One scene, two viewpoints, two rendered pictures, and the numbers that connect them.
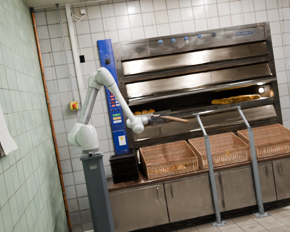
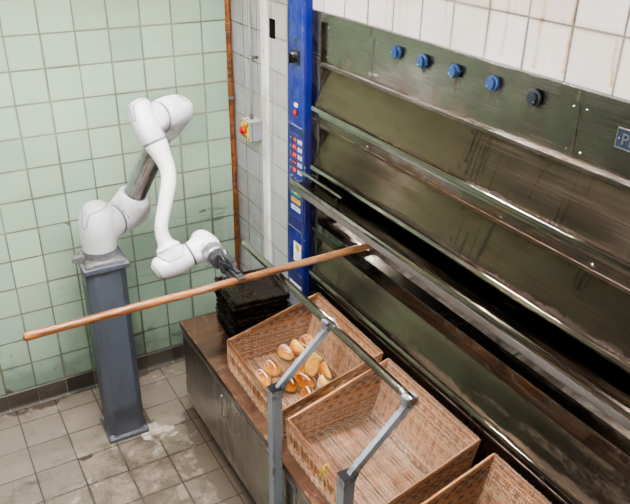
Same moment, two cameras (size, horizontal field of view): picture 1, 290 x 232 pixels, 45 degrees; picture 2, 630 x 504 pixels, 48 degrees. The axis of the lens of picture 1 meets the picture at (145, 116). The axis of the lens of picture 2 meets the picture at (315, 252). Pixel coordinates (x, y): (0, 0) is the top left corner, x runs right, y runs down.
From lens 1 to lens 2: 4.02 m
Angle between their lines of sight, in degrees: 68
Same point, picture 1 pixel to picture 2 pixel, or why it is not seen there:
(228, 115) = (499, 392)
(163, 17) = not seen: outside the picture
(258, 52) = not seen: outside the picture
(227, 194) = not seen: outside the picture
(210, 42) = (519, 122)
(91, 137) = (82, 232)
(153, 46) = (382, 57)
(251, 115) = (559, 456)
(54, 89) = (240, 76)
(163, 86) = (377, 187)
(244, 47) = not seen: outside the picture
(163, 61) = (391, 116)
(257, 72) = not seen: outside the picture
